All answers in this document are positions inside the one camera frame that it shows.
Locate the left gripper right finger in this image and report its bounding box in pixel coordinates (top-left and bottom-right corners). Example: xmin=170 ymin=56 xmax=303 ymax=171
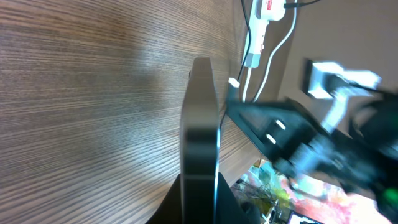
xmin=216 ymin=172 xmax=260 ymax=224

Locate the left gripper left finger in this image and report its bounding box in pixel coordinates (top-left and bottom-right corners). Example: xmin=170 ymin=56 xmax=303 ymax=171
xmin=146 ymin=174 xmax=182 ymax=224

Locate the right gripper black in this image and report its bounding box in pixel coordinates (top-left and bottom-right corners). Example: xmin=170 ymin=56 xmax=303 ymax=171
xmin=226 ymin=85 xmax=392 ymax=193

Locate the black USB charging cable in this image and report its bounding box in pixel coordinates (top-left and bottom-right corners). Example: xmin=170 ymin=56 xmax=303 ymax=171
xmin=219 ymin=0 xmax=323 ymax=131

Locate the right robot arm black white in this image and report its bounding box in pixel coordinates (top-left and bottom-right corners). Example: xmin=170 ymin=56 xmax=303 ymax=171
xmin=226 ymin=86 xmax=397 ymax=223

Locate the white USB charger plug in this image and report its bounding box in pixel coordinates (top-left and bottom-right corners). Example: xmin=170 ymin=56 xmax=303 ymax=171
xmin=259 ymin=0 xmax=286 ymax=21

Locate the white power strip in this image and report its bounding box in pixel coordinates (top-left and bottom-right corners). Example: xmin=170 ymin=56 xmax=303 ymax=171
xmin=243 ymin=0 xmax=271 ymax=68

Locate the white power strip cord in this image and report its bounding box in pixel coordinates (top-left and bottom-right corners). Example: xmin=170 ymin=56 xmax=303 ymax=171
xmin=241 ymin=0 xmax=300 ymax=103

